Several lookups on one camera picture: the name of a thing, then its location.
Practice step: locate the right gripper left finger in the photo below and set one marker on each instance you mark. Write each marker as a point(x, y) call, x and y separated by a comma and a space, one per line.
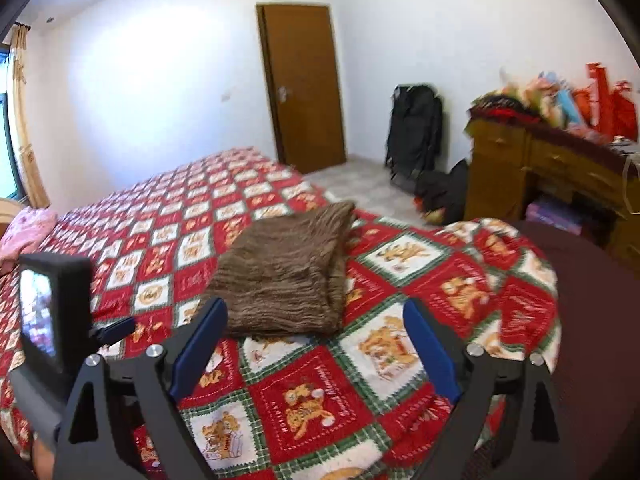
point(111, 398)

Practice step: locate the brown knit sweater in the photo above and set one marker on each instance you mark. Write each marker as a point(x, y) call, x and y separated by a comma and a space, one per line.
point(286, 276)

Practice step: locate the person's left hand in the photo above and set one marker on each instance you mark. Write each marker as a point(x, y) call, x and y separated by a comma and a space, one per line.
point(42, 460)

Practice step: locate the pink pillow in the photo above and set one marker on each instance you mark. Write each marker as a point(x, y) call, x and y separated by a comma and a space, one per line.
point(29, 228)

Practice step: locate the cream wooden headboard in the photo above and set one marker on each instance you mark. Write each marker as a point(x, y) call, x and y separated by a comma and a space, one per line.
point(8, 211)

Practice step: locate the beige patterned curtain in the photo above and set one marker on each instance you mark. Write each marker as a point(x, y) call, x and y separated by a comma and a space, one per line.
point(27, 165)

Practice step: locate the window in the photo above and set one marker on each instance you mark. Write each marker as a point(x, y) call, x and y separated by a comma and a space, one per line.
point(10, 181)

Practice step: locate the black bag on floor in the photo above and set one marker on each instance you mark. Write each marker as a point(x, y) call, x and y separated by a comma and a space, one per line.
point(440, 196)

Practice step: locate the wooden dresser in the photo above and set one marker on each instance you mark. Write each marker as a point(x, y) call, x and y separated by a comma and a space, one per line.
point(513, 165)

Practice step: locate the black folding bag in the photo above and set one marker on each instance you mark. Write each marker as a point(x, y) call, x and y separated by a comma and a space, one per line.
point(415, 138)

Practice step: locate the clutter pile on dresser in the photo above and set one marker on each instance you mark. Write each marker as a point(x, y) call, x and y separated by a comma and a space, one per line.
point(546, 98)

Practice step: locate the red gift bags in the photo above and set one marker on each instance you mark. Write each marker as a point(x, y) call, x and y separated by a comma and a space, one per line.
point(608, 110)

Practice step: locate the brown wooden door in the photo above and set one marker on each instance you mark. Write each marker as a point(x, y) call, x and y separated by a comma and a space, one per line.
point(298, 53)

